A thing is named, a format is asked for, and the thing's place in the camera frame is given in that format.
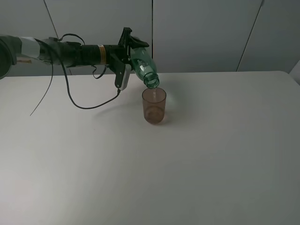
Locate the green transparent water bottle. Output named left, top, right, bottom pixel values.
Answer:
left=131, top=48, right=159, bottom=89

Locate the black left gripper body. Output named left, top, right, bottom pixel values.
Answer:
left=105, top=27, right=132, bottom=88

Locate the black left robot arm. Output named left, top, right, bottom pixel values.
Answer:
left=0, top=27, right=149, bottom=88

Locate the pink translucent plastic cup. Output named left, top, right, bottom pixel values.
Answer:
left=142, top=88, right=167, bottom=125

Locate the thin black loose cable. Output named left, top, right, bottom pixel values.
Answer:
left=30, top=39, right=55, bottom=116

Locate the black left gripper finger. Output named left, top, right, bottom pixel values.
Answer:
left=130, top=36, right=150, bottom=49

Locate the black camera cable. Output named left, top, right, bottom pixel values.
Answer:
left=61, top=34, right=121, bottom=109

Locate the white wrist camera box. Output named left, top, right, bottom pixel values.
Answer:
left=119, top=64, right=132, bottom=91

